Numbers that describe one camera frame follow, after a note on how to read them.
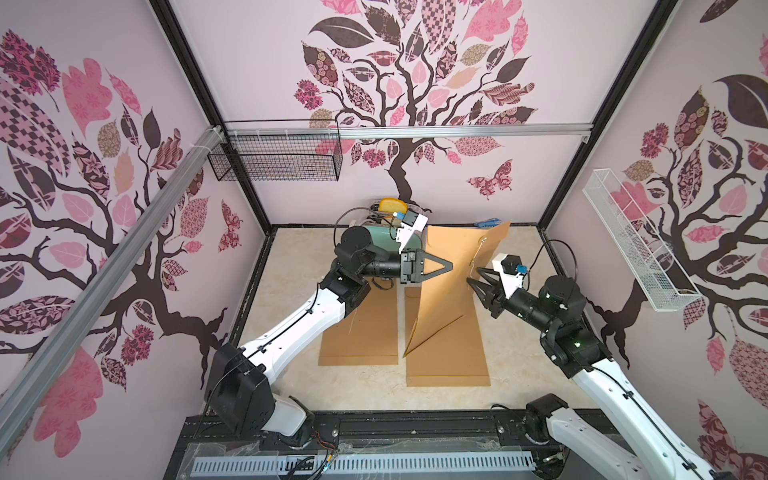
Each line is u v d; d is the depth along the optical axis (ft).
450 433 2.43
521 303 1.93
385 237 1.97
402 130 3.03
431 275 1.92
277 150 4.48
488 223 4.02
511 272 1.82
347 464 2.29
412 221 1.87
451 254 1.95
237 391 1.32
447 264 1.90
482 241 1.90
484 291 2.04
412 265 1.78
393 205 3.29
